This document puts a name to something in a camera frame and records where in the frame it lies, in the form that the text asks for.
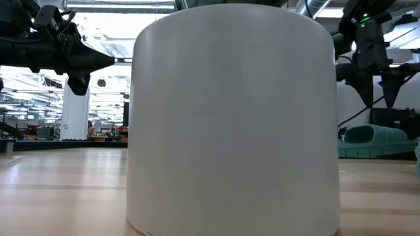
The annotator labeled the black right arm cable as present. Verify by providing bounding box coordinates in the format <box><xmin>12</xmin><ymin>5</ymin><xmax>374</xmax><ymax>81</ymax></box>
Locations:
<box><xmin>337</xmin><ymin>94</ymin><xmax>385</xmax><ymax>128</ymax></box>

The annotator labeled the white building column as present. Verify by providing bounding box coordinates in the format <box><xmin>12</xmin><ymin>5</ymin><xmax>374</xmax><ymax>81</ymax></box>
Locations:
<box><xmin>60</xmin><ymin>77</ymin><xmax>91</xmax><ymax>141</ymax></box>

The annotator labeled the potted green artificial plant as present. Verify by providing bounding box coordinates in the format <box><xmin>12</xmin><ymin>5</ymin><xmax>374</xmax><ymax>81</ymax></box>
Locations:
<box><xmin>126</xmin><ymin>0</ymin><xmax>341</xmax><ymax>236</ymax></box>

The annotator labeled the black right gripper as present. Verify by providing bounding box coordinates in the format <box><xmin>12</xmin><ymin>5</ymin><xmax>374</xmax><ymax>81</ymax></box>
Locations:
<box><xmin>335</xmin><ymin>11</ymin><xmax>420</xmax><ymax>109</ymax></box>

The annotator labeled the black rectangular box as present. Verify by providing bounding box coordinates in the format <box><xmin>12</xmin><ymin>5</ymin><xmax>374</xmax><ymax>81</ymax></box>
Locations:
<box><xmin>369</xmin><ymin>107</ymin><xmax>416</xmax><ymax>132</ymax></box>

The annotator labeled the green slide sandal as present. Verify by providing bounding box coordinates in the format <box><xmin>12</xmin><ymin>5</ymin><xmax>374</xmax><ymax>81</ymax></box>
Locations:
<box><xmin>414</xmin><ymin>144</ymin><xmax>420</xmax><ymax>178</ymax></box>
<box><xmin>337</xmin><ymin>123</ymin><xmax>420</xmax><ymax>160</ymax></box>

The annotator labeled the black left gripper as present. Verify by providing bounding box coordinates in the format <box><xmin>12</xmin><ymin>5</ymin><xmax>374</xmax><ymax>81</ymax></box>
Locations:
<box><xmin>32</xmin><ymin>5</ymin><xmax>116</xmax><ymax>96</ymax></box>

